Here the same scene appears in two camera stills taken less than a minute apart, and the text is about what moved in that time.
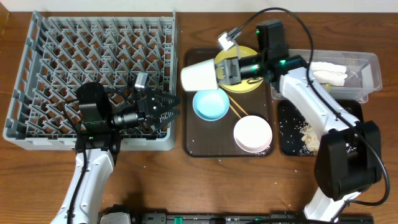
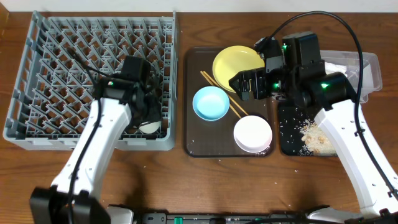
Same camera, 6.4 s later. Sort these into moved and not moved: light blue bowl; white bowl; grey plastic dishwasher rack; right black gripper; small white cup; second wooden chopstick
Moved: small white cup; right black gripper
Not moved: grey plastic dishwasher rack; second wooden chopstick; white bowl; light blue bowl
